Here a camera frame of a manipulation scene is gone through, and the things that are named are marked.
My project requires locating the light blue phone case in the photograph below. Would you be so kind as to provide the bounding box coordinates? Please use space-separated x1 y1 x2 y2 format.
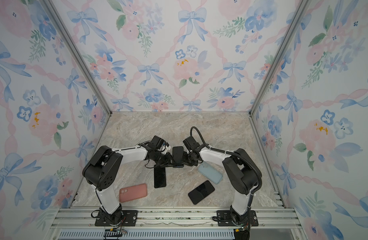
198 162 223 185

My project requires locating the aluminium corner post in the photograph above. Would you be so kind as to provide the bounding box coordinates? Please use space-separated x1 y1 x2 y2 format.
40 0 112 116
250 0 310 118

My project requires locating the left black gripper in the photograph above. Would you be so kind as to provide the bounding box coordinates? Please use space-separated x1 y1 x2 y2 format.
154 151 178 168

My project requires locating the pink phone case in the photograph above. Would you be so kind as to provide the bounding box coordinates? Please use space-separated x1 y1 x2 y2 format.
119 184 148 203

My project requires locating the black phone left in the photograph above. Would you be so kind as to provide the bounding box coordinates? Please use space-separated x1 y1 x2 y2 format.
154 167 167 189

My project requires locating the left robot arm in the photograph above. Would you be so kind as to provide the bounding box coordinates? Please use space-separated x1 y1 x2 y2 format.
82 142 171 226

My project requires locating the left aluminium corner post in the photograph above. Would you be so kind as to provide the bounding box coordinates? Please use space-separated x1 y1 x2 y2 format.
40 0 112 116

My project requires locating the aluminium rail frame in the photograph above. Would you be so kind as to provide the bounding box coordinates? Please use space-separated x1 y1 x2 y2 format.
45 195 307 240

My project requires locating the black corrugated cable conduit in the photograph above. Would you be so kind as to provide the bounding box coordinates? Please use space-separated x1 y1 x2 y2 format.
189 126 263 196

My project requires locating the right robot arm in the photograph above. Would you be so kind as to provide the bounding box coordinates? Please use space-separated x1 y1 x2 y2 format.
179 145 262 227

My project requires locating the right aluminium corner post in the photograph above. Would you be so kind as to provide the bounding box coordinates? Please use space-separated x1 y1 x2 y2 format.
250 0 310 118

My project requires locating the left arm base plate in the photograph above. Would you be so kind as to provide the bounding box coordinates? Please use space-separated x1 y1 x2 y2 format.
94 209 139 227

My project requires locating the black phone right tilted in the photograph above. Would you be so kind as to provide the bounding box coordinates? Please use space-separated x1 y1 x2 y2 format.
188 181 215 205

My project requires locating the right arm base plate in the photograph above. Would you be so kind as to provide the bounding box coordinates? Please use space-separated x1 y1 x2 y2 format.
212 210 259 228

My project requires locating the black phone case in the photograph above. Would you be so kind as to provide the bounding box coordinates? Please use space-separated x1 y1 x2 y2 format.
172 146 184 168

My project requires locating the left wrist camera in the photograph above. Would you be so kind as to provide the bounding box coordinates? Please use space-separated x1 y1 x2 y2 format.
148 136 171 152

